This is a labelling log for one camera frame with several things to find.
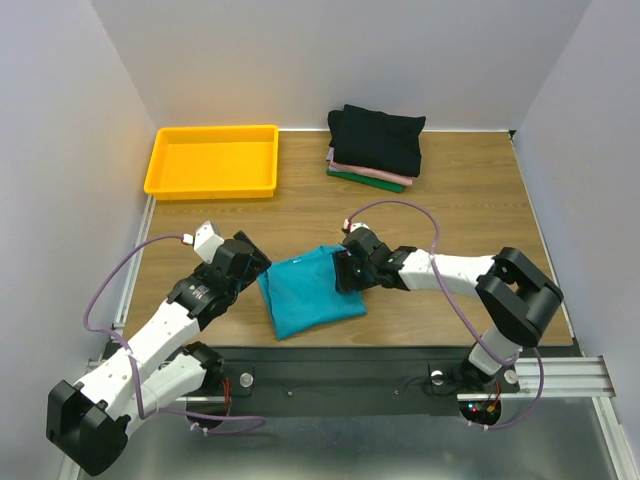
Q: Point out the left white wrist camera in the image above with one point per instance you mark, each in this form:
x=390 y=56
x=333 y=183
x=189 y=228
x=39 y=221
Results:
x=205 y=241

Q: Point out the folded pink t shirt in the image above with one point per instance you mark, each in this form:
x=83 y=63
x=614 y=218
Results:
x=372 y=173

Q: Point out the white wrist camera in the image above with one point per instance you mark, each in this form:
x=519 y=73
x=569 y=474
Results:
x=205 y=241
x=351 y=225

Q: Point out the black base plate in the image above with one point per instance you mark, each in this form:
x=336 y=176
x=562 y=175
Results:
x=347 y=381

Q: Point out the aluminium frame rail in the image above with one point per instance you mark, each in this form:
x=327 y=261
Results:
x=69 y=469

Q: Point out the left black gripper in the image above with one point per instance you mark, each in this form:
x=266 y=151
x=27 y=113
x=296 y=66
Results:
x=258 y=266

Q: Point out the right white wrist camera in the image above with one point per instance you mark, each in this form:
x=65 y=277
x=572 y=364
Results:
x=351 y=225

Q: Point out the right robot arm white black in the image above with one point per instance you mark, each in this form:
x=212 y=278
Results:
x=520 y=299

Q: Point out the yellow plastic tray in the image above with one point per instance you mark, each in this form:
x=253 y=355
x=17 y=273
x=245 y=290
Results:
x=213 y=163

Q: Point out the teal t shirt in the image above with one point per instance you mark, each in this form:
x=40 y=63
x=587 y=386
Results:
x=300 y=293

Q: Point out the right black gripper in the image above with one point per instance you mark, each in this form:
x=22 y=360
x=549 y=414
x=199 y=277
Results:
x=345 y=270

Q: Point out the folded black t shirt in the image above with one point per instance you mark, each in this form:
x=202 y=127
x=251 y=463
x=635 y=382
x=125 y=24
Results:
x=376 y=140

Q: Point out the folded green t shirt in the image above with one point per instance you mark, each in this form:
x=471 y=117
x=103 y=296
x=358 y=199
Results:
x=364 y=180

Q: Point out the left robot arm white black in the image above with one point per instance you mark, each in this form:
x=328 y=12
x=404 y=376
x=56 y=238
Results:
x=92 y=419

